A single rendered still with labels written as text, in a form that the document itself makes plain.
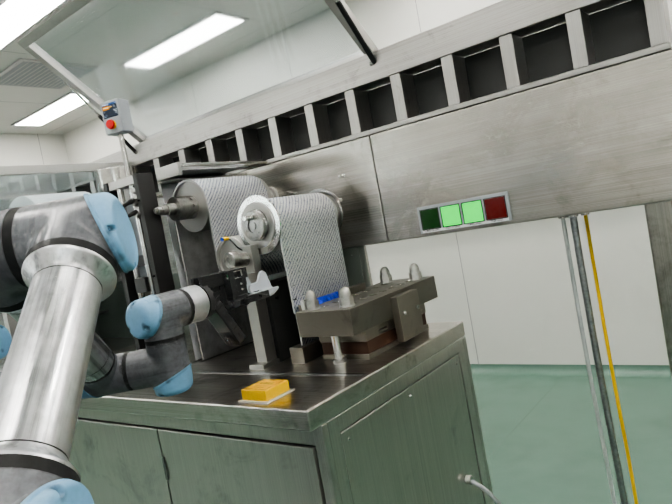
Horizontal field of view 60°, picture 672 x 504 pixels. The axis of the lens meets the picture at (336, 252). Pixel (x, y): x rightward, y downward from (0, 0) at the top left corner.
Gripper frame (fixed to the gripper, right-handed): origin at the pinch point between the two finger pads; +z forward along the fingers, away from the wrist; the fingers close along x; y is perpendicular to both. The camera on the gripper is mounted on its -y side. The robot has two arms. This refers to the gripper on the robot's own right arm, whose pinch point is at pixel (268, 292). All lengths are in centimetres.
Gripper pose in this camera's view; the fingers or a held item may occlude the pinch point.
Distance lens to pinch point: 137.6
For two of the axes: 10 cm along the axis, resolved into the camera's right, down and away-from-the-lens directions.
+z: 6.0, -1.5, 7.9
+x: -7.8, 1.3, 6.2
